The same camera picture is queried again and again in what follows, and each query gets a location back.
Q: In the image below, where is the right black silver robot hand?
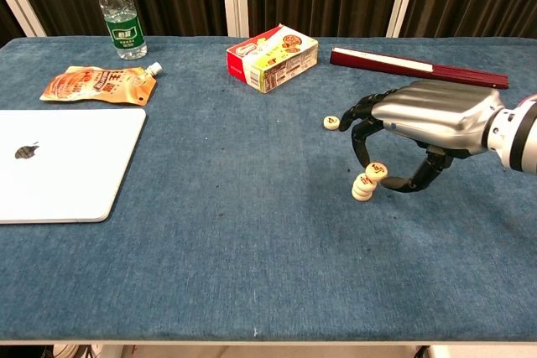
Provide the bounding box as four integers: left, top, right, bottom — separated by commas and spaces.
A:
338, 80, 504, 195

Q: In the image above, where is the dark red folded fan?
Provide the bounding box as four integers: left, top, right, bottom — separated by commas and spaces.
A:
329, 47, 510, 90

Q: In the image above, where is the red yellow biscuit box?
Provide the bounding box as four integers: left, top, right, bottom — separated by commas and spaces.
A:
226, 23, 319, 94

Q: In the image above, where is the blue felt table cloth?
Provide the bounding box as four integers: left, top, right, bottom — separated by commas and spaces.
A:
0, 35, 537, 342

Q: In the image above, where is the clear green-label water bottle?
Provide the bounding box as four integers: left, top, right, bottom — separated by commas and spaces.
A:
91, 0, 149, 61

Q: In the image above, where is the orange spout food pouch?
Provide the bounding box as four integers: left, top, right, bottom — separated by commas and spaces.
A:
39, 61, 164, 106

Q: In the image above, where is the white closed laptop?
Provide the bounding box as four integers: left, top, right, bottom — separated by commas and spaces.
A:
0, 107, 148, 225

